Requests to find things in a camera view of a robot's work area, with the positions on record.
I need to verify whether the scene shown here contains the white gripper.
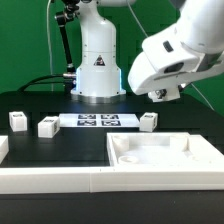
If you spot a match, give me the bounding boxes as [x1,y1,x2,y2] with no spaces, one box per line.
[128,25,224,95]

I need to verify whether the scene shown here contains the white U-shaped fence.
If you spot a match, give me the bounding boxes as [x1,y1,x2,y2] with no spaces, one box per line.
[0,134,224,195]

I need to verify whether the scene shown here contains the black cables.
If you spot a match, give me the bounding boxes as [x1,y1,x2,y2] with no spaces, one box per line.
[18,73,73,92]

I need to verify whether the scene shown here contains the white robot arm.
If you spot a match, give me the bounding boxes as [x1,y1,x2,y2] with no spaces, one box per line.
[63,0,224,103]

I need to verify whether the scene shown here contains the white square table top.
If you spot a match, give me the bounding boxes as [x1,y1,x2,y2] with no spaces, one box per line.
[107,132,224,167]

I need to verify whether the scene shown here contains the white marker sheet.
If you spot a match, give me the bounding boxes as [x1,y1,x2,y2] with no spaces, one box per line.
[59,113,139,128]

